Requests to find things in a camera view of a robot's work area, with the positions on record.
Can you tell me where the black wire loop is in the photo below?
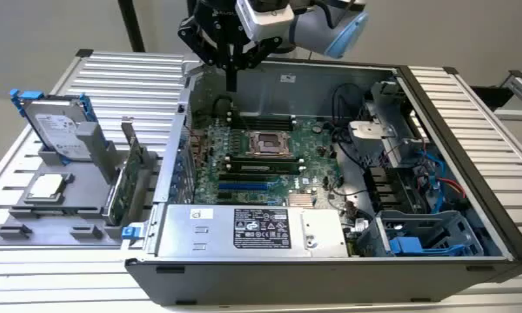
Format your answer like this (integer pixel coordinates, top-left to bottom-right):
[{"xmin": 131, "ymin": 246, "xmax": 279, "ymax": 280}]
[{"xmin": 331, "ymin": 83, "xmax": 363, "ymax": 122}]

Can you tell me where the grey PC case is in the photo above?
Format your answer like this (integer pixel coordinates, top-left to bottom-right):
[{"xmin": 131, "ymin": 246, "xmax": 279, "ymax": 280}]
[{"xmin": 120, "ymin": 52, "xmax": 522, "ymax": 307}]

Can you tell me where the silver CPU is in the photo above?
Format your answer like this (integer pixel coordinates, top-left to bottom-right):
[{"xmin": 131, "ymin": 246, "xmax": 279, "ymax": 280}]
[{"xmin": 25, "ymin": 174, "xmax": 66, "ymax": 200}]

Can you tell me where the black camera cable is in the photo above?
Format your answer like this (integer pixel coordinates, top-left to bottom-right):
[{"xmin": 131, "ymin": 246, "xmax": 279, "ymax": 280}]
[{"xmin": 316, "ymin": 0, "xmax": 344, "ymax": 32}]

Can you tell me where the hard disk in blue carrier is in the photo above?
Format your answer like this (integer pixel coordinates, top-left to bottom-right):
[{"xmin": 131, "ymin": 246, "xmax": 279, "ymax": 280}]
[{"xmin": 9, "ymin": 88, "xmax": 99, "ymax": 166}]

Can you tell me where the metal drive cage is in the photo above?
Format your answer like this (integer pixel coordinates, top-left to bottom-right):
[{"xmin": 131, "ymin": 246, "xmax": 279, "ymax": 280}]
[{"xmin": 347, "ymin": 80, "xmax": 430, "ymax": 169}]

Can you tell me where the grey parts rack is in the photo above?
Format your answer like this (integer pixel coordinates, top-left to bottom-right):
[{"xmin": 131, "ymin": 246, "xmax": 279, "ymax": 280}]
[{"xmin": 0, "ymin": 122, "xmax": 164, "ymax": 247}]

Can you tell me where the blue wire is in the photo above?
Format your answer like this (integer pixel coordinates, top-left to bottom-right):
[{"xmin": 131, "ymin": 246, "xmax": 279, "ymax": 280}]
[{"xmin": 415, "ymin": 148, "xmax": 454, "ymax": 206}]

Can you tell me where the black pole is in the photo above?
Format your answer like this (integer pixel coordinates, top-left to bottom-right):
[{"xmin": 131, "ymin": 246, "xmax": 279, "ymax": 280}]
[{"xmin": 117, "ymin": 0, "xmax": 147, "ymax": 53}]

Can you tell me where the RAM stick with white label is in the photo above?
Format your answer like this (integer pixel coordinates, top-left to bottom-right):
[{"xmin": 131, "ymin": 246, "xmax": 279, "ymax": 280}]
[{"xmin": 225, "ymin": 162, "xmax": 304, "ymax": 174}]

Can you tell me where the black expansion slot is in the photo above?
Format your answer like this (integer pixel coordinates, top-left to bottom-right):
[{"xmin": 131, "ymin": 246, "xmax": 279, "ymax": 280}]
[{"xmin": 219, "ymin": 173, "xmax": 267, "ymax": 183}]

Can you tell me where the blue disk carrier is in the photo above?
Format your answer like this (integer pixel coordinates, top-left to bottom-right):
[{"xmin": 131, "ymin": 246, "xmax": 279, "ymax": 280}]
[{"xmin": 388, "ymin": 236, "xmax": 466, "ymax": 258}]

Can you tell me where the silver heat sink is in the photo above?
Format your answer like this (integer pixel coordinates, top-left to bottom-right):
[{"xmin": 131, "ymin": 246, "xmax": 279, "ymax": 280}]
[{"xmin": 288, "ymin": 194, "xmax": 318, "ymax": 209}]

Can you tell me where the green motherboard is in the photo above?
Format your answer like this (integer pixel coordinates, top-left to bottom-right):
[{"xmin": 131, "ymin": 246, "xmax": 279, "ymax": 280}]
[{"xmin": 191, "ymin": 113, "xmax": 347, "ymax": 209}]

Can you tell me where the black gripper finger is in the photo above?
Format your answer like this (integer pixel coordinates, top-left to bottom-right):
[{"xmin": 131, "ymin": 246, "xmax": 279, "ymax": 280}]
[
  {"xmin": 231, "ymin": 37, "xmax": 283, "ymax": 91},
  {"xmin": 176, "ymin": 19, "xmax": 232, "ymax": 91}
]

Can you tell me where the grey disk bay cage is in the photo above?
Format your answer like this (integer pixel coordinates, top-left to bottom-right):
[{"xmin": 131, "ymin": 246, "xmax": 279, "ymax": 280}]
[{"xmin": 355, "ymin": 208, "xmax": 485, "ymax": 259}]

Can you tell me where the blue expansion slot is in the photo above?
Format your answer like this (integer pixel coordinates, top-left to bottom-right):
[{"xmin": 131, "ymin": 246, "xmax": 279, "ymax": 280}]
[{"xmin": 219, "ymin": 183, "xmax": 268, "ymax": 193}]

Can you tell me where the graphics card with black shroud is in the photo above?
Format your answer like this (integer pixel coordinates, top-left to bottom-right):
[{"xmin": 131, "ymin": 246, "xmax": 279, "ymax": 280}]
[{"xmin": 104, "ymin": 115, "xmax": 151, "ymax": 226}]

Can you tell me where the red wire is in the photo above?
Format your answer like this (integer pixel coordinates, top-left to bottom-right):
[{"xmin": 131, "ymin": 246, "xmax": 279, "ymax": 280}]
[{"xmin": 437, "ymin": 177, "xmax": 467, "ymax": 199}]

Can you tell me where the silver power supply unit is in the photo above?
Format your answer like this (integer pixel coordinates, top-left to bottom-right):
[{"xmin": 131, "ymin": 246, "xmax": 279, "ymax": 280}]
[{"xmin": 156, "ymin": 203, "xmax": 348, "ymax": 258}]

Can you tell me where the CPU socket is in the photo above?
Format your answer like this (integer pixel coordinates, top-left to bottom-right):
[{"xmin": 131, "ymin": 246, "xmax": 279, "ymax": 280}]
[{"xmin": 241, "ymin": 129, "xmax": 291, "ymax": 157}]

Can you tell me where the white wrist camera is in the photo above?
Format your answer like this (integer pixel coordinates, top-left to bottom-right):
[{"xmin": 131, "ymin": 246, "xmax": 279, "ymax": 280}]
[{"xmin": 236, "ymin": 0, "xmax": 296, "ymax": 42}]

